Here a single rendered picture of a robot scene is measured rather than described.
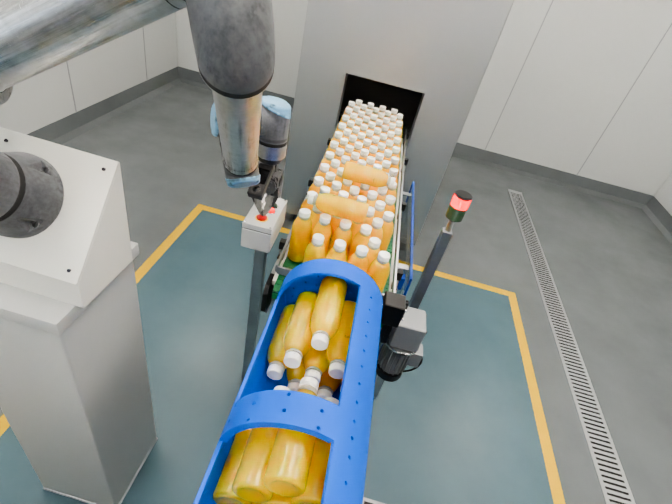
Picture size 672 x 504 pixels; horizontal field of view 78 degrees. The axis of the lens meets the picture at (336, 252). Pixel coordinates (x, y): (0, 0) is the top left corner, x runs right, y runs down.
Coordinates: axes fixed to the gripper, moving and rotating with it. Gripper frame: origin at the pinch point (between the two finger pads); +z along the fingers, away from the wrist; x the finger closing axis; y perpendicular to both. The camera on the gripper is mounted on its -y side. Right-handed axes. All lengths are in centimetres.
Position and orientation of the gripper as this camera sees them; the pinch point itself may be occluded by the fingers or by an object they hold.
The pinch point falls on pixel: (262, 213)
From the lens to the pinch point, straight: 138.6
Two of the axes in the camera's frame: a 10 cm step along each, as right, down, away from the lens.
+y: 1.6, -5.9, 7.9
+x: -9.7, -2.5, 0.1
